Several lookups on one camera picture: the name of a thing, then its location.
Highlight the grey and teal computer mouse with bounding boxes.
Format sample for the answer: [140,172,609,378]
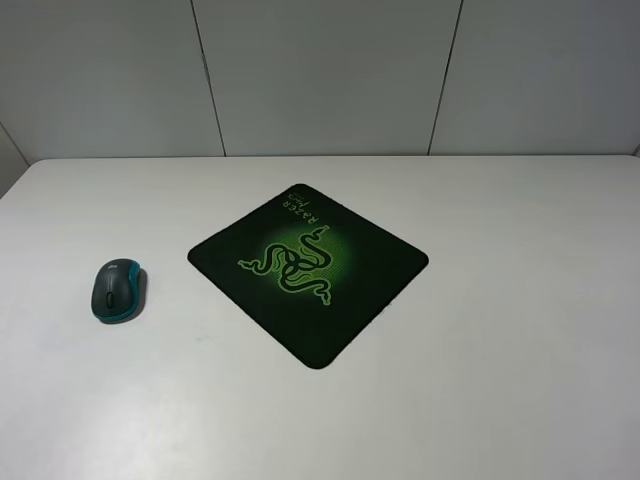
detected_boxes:
[90,258,146,325]

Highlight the black green logo mouse pad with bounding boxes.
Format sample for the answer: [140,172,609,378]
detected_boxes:
[187,183,429,370]

